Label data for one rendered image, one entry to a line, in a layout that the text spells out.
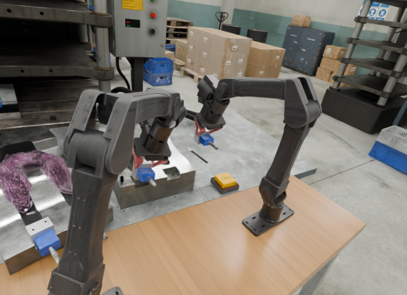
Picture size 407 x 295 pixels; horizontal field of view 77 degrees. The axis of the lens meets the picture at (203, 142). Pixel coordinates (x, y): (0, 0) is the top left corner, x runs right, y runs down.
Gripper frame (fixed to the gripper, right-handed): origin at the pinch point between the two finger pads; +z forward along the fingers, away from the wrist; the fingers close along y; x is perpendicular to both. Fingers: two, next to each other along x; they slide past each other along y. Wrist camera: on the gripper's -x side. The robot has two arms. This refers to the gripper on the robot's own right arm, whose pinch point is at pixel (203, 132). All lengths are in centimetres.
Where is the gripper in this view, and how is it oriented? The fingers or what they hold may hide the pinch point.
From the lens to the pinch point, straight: 100.8
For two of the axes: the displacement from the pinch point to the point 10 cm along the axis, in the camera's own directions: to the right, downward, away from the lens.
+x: 3.9, 8.1, -4.3
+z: -3.3, 5.6, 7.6
